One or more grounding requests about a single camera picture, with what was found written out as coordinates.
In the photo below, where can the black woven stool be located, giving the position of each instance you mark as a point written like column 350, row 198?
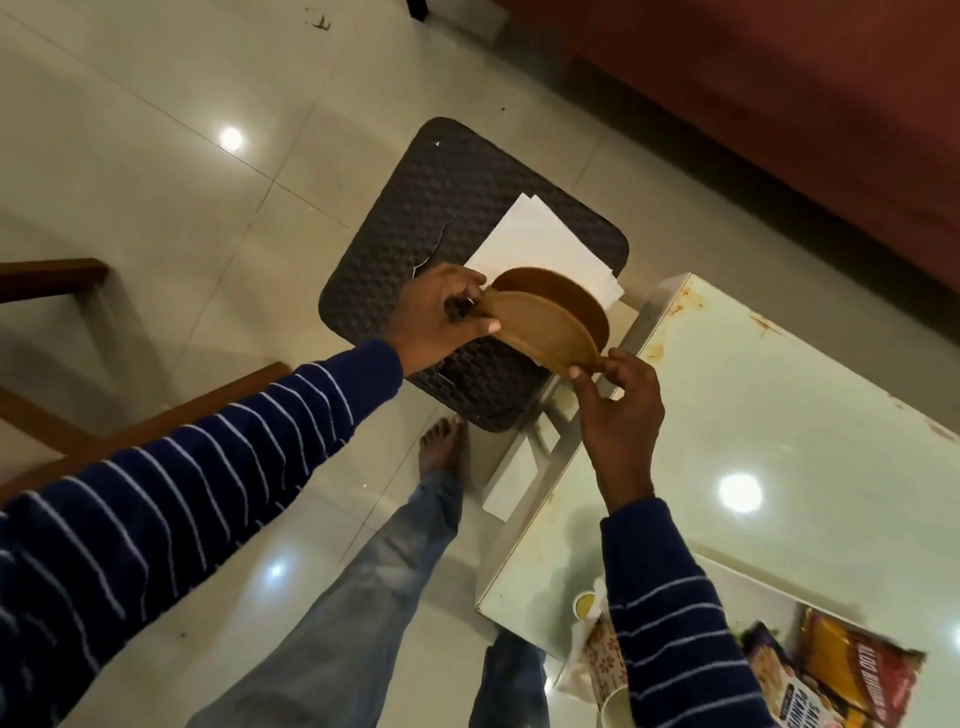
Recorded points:
column 420, row 195

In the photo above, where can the person's left hand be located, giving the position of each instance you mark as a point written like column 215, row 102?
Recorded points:
column 431, row 322

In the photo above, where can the person's right leg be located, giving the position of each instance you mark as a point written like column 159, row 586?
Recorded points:
column 510, row 690

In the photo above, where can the person's left leg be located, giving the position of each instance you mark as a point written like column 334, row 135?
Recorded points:
column 360, row 615

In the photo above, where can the wooden napkin holder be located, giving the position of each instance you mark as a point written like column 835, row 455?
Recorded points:
column 540, row 330

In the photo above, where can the person's left forearm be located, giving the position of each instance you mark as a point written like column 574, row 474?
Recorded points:
column 172, row 510

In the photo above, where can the wooden chair beige cushion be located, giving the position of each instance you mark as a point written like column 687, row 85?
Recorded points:
column 150, row 435

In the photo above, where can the red sofa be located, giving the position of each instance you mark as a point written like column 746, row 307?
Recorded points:
column 787, row 90

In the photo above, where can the white floral tray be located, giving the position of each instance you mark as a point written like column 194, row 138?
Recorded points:
column 757, row 611

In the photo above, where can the person's leg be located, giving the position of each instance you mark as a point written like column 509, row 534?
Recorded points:
column 510, row 690
column 360, row 615

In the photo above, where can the person's right hand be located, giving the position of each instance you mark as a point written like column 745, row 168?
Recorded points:
column 619, row 427

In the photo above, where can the white paper napkins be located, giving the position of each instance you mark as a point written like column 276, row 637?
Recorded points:
column 540, row 240

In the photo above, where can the aloo bhujia packet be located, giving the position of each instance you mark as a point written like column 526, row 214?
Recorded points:
column 855, row 667

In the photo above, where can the person's right forearm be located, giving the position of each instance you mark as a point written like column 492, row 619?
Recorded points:
column 675, row 637

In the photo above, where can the salted peanuts packet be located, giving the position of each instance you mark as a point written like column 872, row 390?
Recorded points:
column 787, row 690

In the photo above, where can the white floral mug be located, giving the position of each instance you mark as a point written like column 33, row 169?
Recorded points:
column 604, row 660

